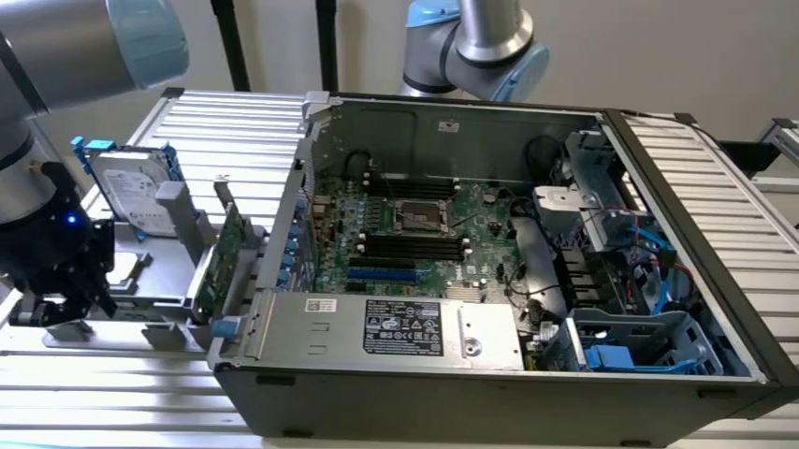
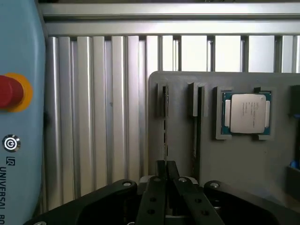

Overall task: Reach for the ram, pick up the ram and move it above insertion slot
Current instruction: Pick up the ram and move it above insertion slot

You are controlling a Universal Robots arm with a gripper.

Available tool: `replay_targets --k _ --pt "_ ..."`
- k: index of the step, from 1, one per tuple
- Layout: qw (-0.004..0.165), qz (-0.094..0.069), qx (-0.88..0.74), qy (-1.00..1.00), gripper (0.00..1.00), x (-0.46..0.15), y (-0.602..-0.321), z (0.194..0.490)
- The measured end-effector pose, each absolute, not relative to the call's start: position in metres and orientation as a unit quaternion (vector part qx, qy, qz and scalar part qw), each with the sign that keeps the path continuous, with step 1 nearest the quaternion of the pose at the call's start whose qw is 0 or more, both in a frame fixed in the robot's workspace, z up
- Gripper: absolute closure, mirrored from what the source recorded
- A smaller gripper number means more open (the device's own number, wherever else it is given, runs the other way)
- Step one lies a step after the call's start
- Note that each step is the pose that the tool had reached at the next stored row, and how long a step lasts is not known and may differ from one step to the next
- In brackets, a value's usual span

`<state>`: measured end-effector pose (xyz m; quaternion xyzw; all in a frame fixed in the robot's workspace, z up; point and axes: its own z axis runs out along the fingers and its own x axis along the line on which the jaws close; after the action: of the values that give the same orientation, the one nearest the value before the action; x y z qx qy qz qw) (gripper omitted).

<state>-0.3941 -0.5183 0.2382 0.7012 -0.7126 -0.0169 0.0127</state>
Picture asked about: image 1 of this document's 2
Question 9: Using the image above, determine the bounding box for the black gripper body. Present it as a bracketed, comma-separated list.
[0, 160, 119, 329]

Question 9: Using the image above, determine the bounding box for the long black expansion slot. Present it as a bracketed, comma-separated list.
[346, 256, 419, 271]

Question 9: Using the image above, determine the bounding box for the blue expansion slot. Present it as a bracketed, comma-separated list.
[346, 268, 419, 282]

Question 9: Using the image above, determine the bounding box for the black RAM slot bank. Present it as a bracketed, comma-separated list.
[359, 231, 469, 262]
[364, 173, 457, 199]

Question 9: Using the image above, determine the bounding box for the CPU chip with silver lid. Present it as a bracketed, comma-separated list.
[104, 251, 155, 295]

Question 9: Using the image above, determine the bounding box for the silver hard disk blue caddy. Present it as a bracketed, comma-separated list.
[68, 135, 183, 239]

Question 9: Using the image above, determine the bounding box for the grey parts rack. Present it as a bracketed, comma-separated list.
[40, 181, 271, 354]

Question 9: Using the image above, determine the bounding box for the green graphics card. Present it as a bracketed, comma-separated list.
[190, 173, 250, 326]

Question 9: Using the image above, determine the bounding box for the blue case latch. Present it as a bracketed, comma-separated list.
[210, 314, 244, 339]

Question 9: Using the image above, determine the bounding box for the silver power supply unit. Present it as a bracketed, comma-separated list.
[246, 290, 527, 372]

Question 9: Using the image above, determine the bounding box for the black stand pole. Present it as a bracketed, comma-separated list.
[314, 0, 342, 94]
[210, 0, 252, 93]

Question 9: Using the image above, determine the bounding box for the green motherboard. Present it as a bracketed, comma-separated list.
[307, 179, 527, 301]

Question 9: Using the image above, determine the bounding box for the black open PC case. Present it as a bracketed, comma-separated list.
[207, 92, 799, 440]

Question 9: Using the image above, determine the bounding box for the grey metal drive cage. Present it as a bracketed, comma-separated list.
[531, 129, 653, 254]

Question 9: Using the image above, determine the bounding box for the blue plastic disk bay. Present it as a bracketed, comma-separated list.
[541, 306, 721, 376]

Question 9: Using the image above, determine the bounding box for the CPU socket with metal frame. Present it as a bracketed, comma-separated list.
[384, 197, 457, 236]

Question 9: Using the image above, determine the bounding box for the black looped cable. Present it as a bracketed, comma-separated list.
[522, 134, 569, 184]

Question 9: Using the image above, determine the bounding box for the blue SATA wire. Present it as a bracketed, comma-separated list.
[627, 223, 682, 315]

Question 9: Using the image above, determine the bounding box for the red wire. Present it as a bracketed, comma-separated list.
[623, 209, 697, 311]

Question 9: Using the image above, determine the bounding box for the thin black cable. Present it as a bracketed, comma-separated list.
[621, 108, 754, 177]

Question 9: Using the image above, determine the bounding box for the black bracket plate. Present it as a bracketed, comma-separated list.
[715, 138, 777, 173]

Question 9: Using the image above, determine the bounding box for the aluminium profile frame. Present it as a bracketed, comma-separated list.
[749, 117, 799, 189]

